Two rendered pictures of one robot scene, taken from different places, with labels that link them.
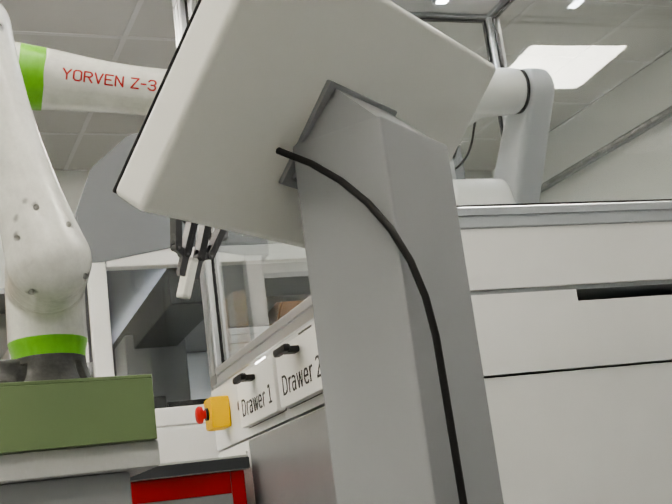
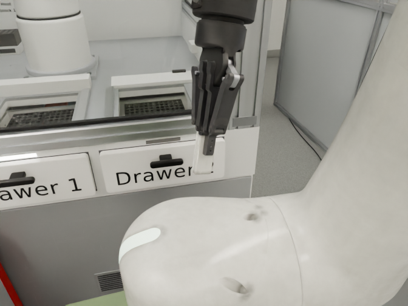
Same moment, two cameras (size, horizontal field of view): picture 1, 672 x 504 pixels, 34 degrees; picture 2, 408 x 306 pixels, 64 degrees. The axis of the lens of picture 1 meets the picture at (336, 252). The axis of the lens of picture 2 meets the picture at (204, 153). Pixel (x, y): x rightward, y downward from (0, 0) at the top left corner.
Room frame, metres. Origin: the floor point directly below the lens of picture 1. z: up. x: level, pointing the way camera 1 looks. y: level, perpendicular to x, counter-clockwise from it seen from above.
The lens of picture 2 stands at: (1.78, 0.70, 1.33)
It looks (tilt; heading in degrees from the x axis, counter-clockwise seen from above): 33 degrees down; 278
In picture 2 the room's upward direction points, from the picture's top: straight up
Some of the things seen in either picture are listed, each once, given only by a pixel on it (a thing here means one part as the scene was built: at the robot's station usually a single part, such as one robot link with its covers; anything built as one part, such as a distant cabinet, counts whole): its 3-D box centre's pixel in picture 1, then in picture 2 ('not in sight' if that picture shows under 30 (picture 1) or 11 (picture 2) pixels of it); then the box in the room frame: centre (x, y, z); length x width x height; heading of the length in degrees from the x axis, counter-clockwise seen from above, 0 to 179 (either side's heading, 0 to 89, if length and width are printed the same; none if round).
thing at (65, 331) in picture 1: (46, 302); (201, 288); (1.82, 0.49, 1.02); 0.16 x 0.13 x 0.19; 18
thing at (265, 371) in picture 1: (259, 392); (24, 183); (2.26, 0.19, 0.87); 0.29 x 0.02 x 0.11; 20
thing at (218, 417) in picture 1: (216, 413); not in sight; (2.56, 0.32, 0.88); 0.07 x 0.05 x 0.07; 20
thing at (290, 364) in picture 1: (304, 366); (165, 165); (1.96, 0.08, 0.87); 0.29 x 0.02 x 0.11; 20
